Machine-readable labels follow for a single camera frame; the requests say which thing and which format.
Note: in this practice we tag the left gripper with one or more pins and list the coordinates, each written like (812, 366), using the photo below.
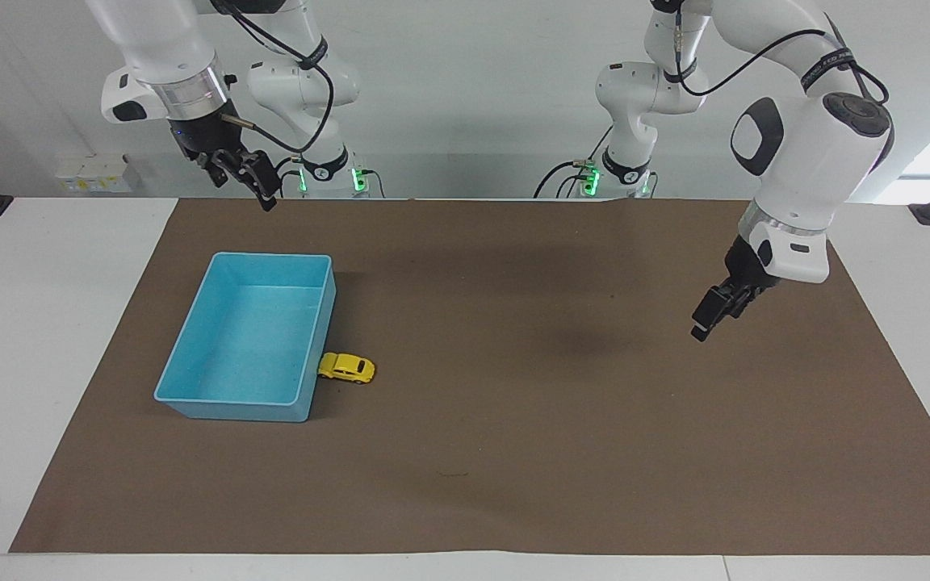
(747, 270)

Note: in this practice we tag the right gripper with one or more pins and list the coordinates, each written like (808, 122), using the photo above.
(200, 133)

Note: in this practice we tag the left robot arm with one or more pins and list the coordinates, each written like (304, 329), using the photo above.
(816, 153)

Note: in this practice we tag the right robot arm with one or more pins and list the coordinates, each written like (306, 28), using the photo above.
(162, 40)

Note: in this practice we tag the yellow toy beetle car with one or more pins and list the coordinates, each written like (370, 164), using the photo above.
(346, 368)

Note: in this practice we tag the light blue plastic bin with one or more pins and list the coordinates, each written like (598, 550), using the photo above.
(251, 331)

